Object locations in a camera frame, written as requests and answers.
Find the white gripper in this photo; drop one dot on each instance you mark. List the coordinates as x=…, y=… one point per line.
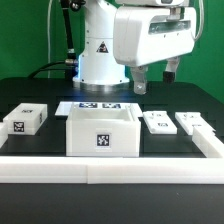
x=144, y=35

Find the white marker base sheet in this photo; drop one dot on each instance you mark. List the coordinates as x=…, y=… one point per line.
x=64, y=107

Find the white cabinet body box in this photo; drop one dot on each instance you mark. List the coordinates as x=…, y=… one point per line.
x=102, y=133

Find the white cabinet door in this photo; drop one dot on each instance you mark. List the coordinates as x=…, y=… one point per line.
x=190, y=120
x=158, y=122

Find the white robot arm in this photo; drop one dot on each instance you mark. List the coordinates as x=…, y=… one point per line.
x=96, y=68

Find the white cabinet top block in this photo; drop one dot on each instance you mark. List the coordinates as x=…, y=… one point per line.
x=26, y=118

